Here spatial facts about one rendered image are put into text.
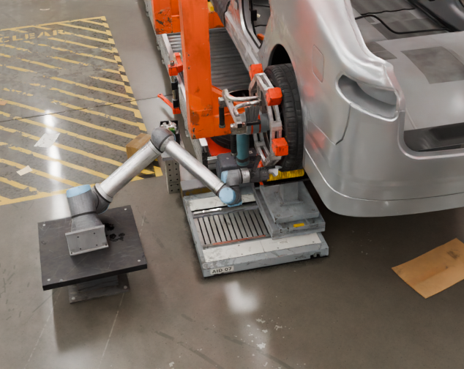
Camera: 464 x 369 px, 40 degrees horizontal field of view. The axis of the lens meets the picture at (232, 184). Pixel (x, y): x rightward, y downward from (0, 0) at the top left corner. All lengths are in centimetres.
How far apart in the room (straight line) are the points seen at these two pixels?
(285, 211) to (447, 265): 109
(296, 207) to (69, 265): 150
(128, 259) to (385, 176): 160
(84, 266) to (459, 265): 234
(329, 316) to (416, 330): 50
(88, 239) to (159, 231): 74
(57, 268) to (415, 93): 238
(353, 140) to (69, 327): 199
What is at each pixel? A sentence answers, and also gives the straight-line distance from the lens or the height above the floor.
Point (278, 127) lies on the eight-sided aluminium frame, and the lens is 371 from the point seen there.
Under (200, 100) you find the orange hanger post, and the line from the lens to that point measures 432.
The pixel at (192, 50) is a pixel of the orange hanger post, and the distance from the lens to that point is 415.
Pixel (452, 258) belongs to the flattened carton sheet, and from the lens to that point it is 440.
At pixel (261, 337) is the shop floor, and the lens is 376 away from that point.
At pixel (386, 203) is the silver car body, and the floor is 88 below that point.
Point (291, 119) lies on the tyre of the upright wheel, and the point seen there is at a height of 101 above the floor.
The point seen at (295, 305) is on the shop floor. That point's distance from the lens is 394.
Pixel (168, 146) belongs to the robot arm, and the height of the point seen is 83.
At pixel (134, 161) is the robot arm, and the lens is 400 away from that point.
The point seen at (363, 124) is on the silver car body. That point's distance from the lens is 299.
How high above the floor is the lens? 284
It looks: 36 degrees down
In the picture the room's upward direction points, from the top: 2 degrees counter-clockwise
